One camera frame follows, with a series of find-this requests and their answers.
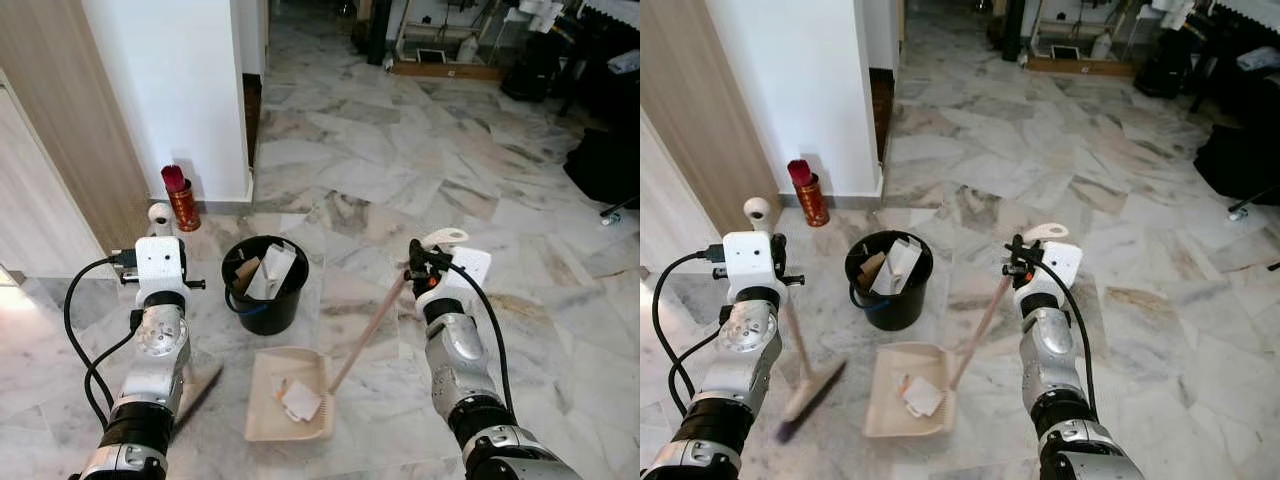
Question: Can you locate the broom with purple bristles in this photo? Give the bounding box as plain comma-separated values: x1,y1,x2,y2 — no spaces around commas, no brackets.
147,203,227,443
742,197,850,445

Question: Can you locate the orange can with red cap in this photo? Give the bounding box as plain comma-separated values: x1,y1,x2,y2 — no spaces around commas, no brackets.
160,164,203,234
786,158,831,229

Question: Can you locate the black floor bag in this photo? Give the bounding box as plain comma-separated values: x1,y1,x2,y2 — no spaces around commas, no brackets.
1132,24,1202,100
499,29,567,104

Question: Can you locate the white paper box scrap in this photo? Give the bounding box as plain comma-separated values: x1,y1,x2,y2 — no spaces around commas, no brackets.
902,376,947,419
279,379,324,422

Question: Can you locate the beige long-handled dustpan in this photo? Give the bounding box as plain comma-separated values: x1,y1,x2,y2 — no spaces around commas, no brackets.
862,222,1070,440
244,227,470,444

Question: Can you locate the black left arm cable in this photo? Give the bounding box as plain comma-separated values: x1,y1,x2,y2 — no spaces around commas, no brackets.
62,249,142,433
651,244,727,418

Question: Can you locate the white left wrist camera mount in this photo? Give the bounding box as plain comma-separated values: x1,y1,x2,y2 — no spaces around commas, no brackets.
722,232,777,299
133,237,187,299

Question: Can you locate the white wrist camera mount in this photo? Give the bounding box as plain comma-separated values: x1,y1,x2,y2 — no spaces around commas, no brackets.
133,237,187,299
440,246,493,302
1035,240,1085,292
722,232,777,299

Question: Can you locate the black bucket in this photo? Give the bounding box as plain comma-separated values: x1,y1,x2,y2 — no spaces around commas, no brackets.
220,235,311,337
844,230,935,333

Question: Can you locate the black table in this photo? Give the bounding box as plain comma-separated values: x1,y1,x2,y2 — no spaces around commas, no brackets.
1188,0,1280,128
558,0,641,133

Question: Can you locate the wood panel wardrobe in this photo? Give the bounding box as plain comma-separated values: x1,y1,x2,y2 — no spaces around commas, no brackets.
640,0,782,278
0,0,153,283

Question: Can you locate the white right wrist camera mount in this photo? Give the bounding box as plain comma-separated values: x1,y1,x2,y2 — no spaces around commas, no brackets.
1035,240,1085,292
440,246,493,302

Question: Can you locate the black cylindrical bag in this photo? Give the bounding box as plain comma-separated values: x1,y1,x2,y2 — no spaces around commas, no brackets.
999,0,1027,64
364,0,394,67

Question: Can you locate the white low shelf unit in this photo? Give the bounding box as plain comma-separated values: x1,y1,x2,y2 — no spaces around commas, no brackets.
394,0,523,72
1024,0,1153,67

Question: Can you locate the white lace tablecloth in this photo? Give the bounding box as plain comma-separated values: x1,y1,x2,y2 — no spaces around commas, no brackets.
1209,0,1280,27
582,0,641,30

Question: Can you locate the brown wooden plinth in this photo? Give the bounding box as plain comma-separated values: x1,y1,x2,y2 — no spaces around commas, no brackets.
1024,56,1137,79
389,61,505,82

